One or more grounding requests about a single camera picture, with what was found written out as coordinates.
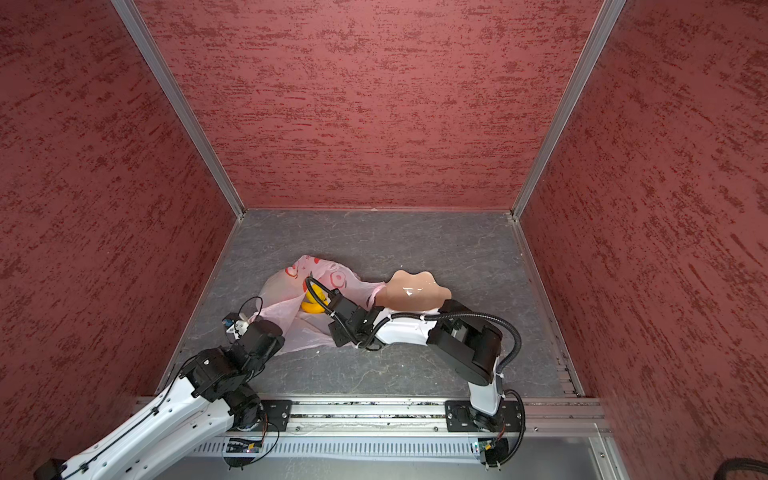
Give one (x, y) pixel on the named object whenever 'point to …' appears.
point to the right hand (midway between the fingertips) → (338, 336)
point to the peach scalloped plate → (406, 290)
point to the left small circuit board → (242, 448)
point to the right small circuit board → (484, 445)
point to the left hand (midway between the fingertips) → (276, 342)
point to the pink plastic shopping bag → (279, 295)
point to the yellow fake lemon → (311, 304)
